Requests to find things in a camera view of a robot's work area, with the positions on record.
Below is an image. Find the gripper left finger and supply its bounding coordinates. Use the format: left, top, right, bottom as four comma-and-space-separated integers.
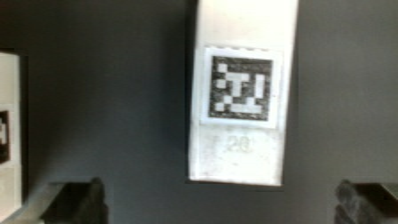
6, 178, 109, 224

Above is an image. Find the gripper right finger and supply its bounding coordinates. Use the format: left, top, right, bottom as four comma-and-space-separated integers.
335, 180, 398, 224

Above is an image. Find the white table leg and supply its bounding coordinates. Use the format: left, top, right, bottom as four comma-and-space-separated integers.
0, 52, 22, 220
189, 0, 299, 186

